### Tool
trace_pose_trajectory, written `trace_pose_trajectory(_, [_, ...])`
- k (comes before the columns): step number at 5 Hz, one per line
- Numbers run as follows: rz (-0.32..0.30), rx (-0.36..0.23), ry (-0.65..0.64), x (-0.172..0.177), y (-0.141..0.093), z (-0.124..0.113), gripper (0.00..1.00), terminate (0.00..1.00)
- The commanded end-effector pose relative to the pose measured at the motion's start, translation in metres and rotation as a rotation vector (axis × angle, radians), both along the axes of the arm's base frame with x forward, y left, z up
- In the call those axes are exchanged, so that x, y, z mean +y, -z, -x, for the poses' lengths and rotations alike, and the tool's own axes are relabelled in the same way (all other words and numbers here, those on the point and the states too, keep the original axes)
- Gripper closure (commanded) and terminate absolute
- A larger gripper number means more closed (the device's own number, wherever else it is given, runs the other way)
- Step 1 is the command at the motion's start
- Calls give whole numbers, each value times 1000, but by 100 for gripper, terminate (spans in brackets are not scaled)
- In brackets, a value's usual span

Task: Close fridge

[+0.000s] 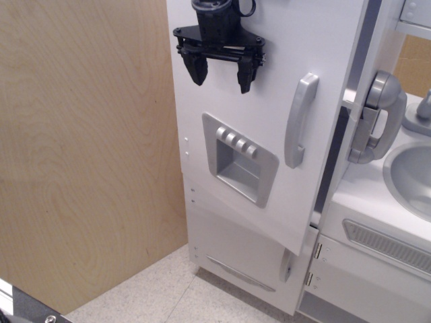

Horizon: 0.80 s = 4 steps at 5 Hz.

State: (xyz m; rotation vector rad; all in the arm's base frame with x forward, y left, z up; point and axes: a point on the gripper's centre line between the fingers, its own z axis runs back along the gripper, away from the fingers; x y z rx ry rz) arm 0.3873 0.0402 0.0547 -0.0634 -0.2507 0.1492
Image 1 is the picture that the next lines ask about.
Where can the white toy fridge cabinet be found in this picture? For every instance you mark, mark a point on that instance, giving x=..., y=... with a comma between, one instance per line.
x=378, y=48

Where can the white lower freezer door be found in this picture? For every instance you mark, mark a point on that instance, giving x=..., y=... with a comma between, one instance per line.
x=242, y=256

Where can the grey fridge door handle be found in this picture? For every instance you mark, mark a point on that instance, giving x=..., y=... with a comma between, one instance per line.
x=303, y=97

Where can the grey toy telephone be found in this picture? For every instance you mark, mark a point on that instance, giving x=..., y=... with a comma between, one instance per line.
x=380, y=120

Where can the grey vent grille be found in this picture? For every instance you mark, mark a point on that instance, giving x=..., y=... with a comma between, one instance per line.
x=387, y=245

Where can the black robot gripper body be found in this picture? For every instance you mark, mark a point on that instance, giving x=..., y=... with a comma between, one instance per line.
x=219, y=34

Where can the grey freezer door handle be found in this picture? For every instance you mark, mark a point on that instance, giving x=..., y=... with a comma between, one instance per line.
x=285, y=266

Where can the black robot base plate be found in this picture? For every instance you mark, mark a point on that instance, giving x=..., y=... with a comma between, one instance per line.
x=18, y=306

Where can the grey ice dispenser panel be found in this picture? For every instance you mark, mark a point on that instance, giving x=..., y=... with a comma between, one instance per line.
x=239, y=162

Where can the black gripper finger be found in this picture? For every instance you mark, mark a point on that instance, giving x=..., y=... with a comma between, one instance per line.
x=247, y=71
x=196, y=65

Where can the grey toy sink basin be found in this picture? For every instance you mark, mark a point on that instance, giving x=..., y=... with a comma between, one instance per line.
x=406, y=172

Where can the white fridge door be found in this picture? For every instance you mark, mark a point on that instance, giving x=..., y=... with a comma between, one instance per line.
x=301, y=37

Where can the white kitchen counter unit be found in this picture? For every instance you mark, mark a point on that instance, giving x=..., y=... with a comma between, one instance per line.
x=347, y=282

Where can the grey toy faucet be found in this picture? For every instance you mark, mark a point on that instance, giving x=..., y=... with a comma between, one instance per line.
x=417, y=116

